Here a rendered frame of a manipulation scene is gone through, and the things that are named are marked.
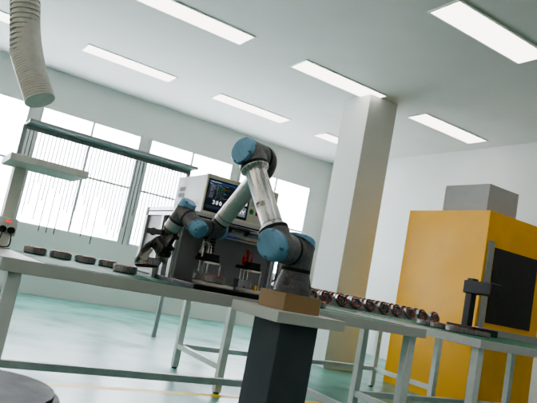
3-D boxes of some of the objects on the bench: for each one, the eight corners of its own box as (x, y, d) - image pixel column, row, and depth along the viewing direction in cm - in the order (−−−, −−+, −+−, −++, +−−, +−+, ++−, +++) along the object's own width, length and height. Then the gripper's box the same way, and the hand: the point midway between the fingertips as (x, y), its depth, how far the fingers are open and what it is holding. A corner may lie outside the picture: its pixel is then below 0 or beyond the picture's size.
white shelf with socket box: (68, 261, 282) (89, 172, 288) (-14, 247, 263) (11, 151, 269) (53, 257, 312) (73, 175, 318) (-21, 243, 293) (2, 157, 299)
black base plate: (310, 309, 281) (311, 304, 281) (192, 289, 249) (194, 283, 249) (261, 297, 321) (262, 293, 321) (154, 278, 289) (156, 273, 289)
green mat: (190, 289, 246) (190, 288, 246) (44, 263, 215) (44, 262, 215) (123, 269, 326) (124, 269, 326) (9, 249, 296) (10, 249, 296)
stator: (113, 270, 277) (115, 262, 278) (136, 274, 279) (138, 267, 279) (111, 270, 266) (113, 262, 267) (135, 275, 268) (137, 267, 268)
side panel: (156, 278, 290) (169, 216, 295) (150, 277, 289) (164, 214, 293) (137, 273, 314) (150, 216, 318) (133, 272, 313) (145, 214, 317)
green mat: (404, 325, 311) (404, 325, 311) (316, 310, 280) (316, 309, 280) (304, 302, 391) (304, 302, 391) (227, 288, 360) (227, 288, 361)
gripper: (161, 232, 241) (137, 270, 245) (191, 239, 256) (168, 275, 260) (152, 221, 247) (128, 258, 250) (181, 229, 261) (159, 264, 265)
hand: (145, 262), depth 257 cm, fingers closed on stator, 13 cm apart
